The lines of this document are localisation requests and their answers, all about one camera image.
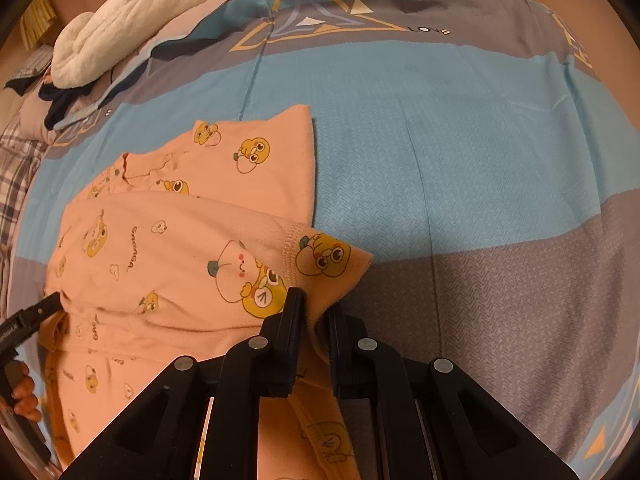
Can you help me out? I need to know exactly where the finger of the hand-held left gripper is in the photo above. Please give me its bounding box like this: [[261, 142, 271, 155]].
[[20, 292, 63, 328]]

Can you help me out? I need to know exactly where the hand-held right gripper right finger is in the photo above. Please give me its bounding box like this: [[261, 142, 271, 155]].
[[325, 305, 578, 480]]

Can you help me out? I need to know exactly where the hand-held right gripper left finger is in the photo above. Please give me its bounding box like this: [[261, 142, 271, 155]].
[[59, 287, 307, 480]]

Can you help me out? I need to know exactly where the pink duck print onesie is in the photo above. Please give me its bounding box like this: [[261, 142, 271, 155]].
[[39, 104, 373, 480]]

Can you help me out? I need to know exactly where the person's left hand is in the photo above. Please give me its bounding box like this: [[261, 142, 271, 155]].
[[10, 362, 43, 423]]

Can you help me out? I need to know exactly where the plaid blanket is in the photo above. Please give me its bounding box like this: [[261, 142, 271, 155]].
[[0, 122, 48, 241]]

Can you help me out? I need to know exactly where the dark cloth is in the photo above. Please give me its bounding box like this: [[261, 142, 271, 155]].
[[39, 82, 93, 131]]

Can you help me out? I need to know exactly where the blue grey duvet cover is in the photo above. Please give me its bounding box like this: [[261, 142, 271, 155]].
[[10, 0, 638, 466]]

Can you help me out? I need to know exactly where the striped pillow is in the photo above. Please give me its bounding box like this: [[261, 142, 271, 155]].
[[5, 45, 53, 91]]

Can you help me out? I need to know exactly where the bed with pinkish grey sheet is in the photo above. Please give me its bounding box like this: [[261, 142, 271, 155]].
[[0, 0, 468, 141]]

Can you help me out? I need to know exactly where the white fluffy blanket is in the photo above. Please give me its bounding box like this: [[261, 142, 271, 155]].
[[51, 0, 271, 88]]

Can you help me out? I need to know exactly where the yellow hanging cloth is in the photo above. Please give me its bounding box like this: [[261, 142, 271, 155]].
[[20, 0, 63, 46]]

